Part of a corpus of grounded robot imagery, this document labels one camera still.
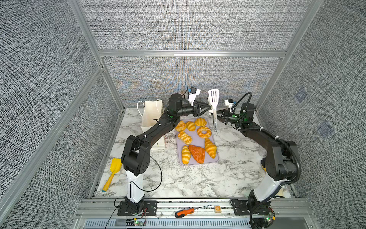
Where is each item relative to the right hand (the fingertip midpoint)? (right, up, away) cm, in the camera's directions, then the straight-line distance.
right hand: (212, 110), depth 82 cm
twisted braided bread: (-15, -18, +16) cm, 28 cm away
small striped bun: (-11, -10, +22) cm, 26 cm away
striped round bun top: (-4, -7, +24) cm, 26 cm away
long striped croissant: (+1, -23, +11) cm, 26 cm away
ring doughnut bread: (-1, -14, +22) cm, 26 cm away
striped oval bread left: (-15, -28, +8) cm, 33 cm away
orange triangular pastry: (-7, -26, +8) cm, 28 cm away
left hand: (-2, +2, -7) cm, 7 cm away
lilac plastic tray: (-8, -20, +16) cm, 28 cm away
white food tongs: (-1, +5, -7) cm, 9 cm away
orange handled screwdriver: (-17, -52, -11) cm, 56 cm away
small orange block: (+1, -51, -9) cm, 52 cm away
